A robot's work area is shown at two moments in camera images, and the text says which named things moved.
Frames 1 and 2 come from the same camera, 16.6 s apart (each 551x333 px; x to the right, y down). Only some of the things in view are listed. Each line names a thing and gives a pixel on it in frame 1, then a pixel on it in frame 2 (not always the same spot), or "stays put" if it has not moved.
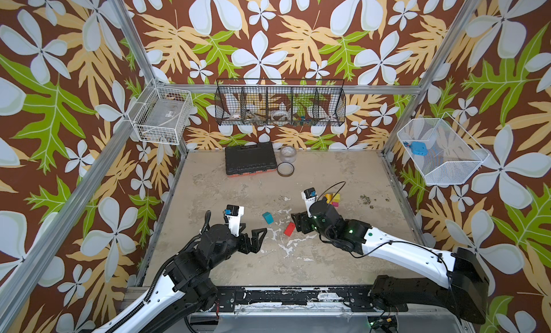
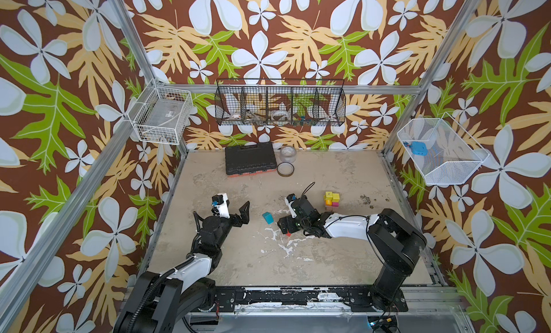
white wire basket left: [159, 115] stays put
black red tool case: [252, 159] stays put
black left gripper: [255, 245] -> [243, 217]
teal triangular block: [268, 217] stays put
